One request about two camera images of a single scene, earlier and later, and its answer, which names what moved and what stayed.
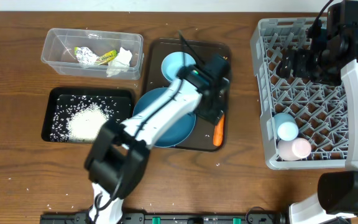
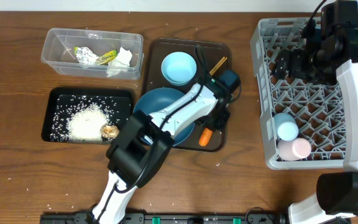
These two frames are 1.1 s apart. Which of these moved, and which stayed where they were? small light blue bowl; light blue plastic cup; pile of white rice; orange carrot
Moved: orange carrot
Stayed: small light blue bowl; light blue plastic cup; pile of white rice
